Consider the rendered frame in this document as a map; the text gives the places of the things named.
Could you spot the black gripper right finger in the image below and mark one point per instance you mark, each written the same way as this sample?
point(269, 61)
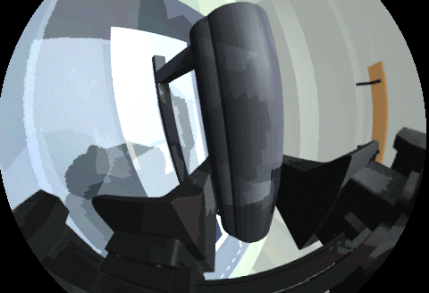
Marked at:
point(309, 190)

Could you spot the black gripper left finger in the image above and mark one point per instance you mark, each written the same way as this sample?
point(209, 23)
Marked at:
point(187, 213)

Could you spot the white square tile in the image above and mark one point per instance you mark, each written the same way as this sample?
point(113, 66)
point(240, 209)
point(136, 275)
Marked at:
point(219, 233)

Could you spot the grey rectangular mat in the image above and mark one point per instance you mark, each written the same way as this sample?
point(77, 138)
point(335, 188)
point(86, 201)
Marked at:
point(59, 125)

